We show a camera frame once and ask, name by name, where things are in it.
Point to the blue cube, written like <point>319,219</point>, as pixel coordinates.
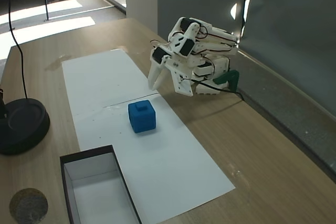
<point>143,119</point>

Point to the white paper sheet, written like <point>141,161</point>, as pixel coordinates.
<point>105,77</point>
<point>170,176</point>

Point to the green table clamp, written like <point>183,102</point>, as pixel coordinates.
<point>228,77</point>

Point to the dark grey partition panel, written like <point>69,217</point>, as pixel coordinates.
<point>294,24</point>

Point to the black round lamp base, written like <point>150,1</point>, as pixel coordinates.
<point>25,124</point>

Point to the white wrist camera mount plate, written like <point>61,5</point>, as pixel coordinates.
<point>183,86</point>

